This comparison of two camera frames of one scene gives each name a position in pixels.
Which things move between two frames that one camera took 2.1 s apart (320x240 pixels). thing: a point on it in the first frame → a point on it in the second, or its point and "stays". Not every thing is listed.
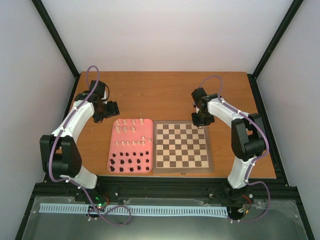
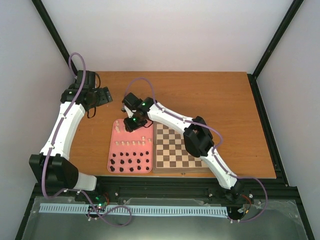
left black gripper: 114,111 → 106,97
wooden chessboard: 180,146 stays
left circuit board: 101,201 stays
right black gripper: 197,123 → 130,127
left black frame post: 56,37 stays
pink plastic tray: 131,150 stays
